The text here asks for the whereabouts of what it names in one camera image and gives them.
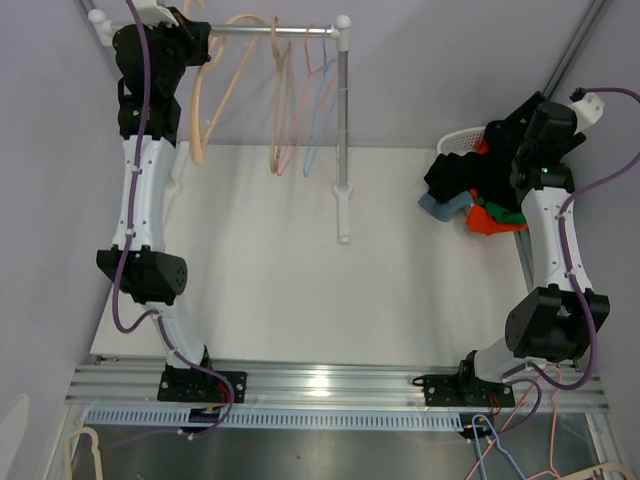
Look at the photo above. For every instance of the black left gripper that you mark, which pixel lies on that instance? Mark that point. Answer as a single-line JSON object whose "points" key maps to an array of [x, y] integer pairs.
{"points": [[195, 35]]}

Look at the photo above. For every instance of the pink wire hanger on floor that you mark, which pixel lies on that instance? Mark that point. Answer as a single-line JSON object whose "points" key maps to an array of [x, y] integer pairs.
{"points": [[493, 444]]}

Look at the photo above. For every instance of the light blue wire hanger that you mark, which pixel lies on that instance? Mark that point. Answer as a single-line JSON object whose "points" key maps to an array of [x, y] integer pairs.
{"points": [[322, 108]]}

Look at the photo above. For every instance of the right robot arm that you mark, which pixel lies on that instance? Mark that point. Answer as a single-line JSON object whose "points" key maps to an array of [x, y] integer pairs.
{"points": [[560, 317]]}

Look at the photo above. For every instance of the metal clothes rack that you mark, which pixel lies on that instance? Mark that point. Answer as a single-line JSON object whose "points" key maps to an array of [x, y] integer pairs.
{"points": [[254, 26]]}

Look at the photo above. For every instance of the green t shirt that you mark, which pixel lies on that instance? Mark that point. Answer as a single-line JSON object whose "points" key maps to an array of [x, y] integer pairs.
{"points": [[501, 214]]}

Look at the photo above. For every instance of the black t shirt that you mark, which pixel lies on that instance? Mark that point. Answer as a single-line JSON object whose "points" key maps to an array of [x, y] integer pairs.
{"points": [[453, 174]]}

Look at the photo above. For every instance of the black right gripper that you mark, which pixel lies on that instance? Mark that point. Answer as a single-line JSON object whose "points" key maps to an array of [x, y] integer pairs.
{"points": [[523, 114]]}

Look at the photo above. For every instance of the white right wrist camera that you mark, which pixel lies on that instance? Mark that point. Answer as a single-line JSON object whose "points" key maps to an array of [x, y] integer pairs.
{"points": [[588, 109]]}

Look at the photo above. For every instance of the white perforated plastic basket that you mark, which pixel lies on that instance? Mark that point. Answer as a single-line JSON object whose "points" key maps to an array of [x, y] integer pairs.
{"points": [[461, 142]]}

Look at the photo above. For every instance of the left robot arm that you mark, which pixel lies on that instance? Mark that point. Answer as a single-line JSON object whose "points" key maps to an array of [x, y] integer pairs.
{"points": [[148, 282]]}

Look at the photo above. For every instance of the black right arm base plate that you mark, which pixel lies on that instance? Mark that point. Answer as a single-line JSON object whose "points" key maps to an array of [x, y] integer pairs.
{"points": [[458, 390]]}

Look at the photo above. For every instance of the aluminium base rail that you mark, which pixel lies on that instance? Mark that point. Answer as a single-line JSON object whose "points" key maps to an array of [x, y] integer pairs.
{"points": [[135, 381]]}

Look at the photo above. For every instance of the grey-blue t shirt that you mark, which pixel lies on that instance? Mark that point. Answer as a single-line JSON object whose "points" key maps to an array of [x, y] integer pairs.
{"points": [[444, 212]]}

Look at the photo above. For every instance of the pink wire hanger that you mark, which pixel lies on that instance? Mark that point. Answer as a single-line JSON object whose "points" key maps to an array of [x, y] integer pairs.
{"points": [[293, 138], [493, 444]]}

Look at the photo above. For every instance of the white slotted cable duct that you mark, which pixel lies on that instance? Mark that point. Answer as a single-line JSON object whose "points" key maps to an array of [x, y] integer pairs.
{"points": [[271, 418]]}

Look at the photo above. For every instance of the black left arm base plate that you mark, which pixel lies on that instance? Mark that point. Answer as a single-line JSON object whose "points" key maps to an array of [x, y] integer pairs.
{"points": [[188, 385]]}

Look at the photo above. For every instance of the orange t shirt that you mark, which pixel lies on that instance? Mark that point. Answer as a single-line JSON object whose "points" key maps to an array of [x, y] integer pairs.
{"points": [[496, 188]]}

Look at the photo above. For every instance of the beige hanger bottom right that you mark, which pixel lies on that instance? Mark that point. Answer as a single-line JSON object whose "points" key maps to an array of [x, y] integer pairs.
{"points": [[601, 469]]}

